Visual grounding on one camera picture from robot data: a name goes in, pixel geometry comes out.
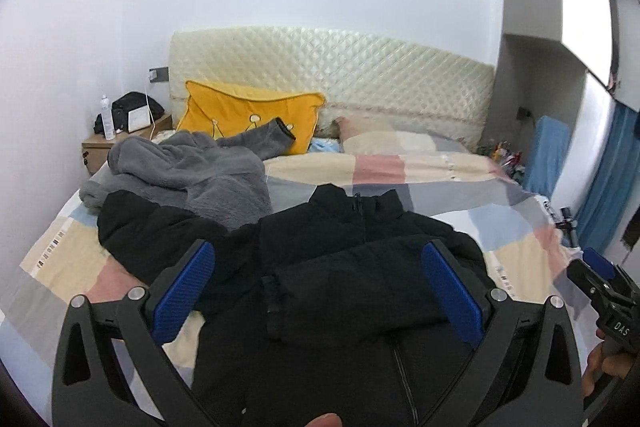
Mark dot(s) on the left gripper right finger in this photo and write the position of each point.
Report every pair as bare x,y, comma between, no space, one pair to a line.
523,369

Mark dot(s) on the blue curtain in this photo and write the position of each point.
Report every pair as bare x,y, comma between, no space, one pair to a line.
603,208

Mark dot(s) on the grey fleece garment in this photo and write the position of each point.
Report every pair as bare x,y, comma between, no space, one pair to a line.
220,179

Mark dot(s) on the checkered pillow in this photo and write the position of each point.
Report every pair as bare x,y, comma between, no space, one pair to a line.
377,136

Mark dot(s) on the white plastic bottle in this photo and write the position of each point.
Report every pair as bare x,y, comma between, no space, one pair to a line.
107,118

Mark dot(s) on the black camera on stand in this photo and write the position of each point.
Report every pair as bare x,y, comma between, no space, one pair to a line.
568,225

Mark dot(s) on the black bag on nightstand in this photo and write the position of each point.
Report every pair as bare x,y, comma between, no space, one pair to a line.
134,111

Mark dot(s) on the grey white wardrobe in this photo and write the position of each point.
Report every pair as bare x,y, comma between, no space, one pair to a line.
554,56

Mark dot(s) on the bottles on bedside shelf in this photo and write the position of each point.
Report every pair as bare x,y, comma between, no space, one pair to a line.
501,153

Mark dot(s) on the wooden nightstand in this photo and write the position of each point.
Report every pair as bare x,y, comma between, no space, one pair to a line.
95,149

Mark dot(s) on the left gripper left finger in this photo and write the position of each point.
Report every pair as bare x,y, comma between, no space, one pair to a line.
89,387

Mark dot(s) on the blue towel covered chair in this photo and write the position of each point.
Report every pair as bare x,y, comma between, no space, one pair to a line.
546,158

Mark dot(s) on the cream quilted headboard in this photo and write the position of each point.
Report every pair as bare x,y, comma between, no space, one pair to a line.
414,87

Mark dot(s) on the person's right hand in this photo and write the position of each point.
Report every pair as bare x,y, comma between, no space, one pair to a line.
602,363

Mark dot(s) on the yellow pillow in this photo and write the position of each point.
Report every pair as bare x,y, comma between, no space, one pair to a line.
224,109

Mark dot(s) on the person's left hand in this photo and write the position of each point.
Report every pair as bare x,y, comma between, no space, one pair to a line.
326,420

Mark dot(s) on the checkered patchwork duvet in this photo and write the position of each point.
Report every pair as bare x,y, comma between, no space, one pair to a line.
513,228

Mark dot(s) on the wall power socket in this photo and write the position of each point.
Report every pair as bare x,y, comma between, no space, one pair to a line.
158,74

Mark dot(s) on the black puffer jacket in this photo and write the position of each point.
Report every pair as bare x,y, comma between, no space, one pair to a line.
320,308

